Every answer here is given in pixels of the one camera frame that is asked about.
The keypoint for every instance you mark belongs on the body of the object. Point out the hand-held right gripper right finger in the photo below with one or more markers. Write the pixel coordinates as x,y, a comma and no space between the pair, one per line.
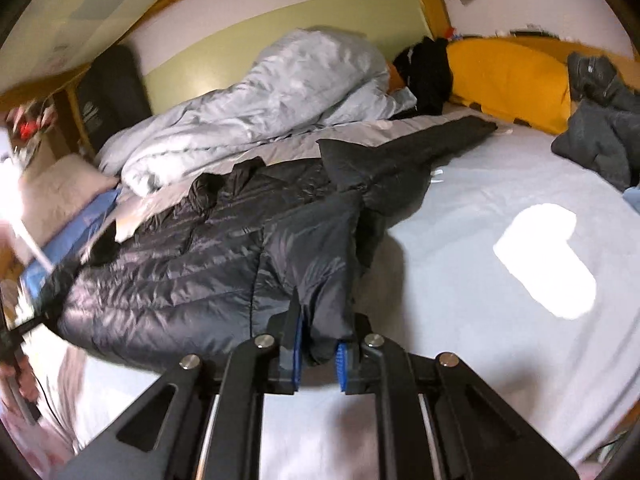
342,367

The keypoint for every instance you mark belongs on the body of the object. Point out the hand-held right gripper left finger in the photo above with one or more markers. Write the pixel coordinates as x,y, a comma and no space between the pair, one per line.
295,355

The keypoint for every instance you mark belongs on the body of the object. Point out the black puffer jacket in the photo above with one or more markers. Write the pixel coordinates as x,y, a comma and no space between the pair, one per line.
210,260

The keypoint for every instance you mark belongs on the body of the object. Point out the person's left hand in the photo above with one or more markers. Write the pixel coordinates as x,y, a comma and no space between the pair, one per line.
20,382

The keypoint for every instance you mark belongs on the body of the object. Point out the blue pillow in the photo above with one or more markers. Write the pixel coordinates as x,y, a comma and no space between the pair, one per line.
75,235

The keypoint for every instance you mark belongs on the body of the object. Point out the beige pillow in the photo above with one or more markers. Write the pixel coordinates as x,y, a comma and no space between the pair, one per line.
60,190

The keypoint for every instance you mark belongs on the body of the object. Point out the cluttered wooden shelf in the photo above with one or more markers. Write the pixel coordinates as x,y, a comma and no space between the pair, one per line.
30,125

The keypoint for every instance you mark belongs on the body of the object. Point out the light grey duvet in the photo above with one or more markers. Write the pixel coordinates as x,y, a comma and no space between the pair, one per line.
270,95

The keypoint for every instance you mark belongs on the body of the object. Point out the black padded cushion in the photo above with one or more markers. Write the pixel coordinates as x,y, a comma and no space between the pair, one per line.
110,90

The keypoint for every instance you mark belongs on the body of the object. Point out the black bag by headboard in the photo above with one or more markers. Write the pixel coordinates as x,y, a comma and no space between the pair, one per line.
427,72

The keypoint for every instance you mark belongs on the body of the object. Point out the yellow pillow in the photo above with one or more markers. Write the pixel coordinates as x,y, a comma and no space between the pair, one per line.
510,80

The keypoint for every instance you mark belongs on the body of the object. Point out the grey sweatshirt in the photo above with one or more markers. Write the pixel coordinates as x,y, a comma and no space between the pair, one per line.
600,140

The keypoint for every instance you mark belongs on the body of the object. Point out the dark grey pants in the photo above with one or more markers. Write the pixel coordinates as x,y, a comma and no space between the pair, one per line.
595,75

